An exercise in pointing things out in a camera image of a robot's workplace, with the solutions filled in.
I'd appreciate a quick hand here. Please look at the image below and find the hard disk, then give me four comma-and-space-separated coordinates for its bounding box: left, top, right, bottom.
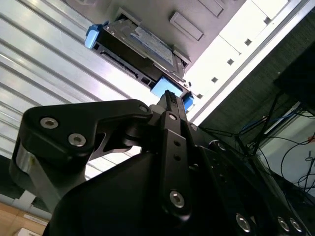
84, 19, 195, 113

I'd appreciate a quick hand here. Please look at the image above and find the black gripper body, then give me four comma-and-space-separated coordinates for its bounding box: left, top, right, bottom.
48, 147, 233, 236

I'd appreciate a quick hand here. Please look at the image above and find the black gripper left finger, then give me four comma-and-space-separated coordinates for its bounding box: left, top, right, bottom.
9, 90, 193, 223

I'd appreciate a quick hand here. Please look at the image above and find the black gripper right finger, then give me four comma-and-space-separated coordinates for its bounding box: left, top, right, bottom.
171, 92, 313, 236

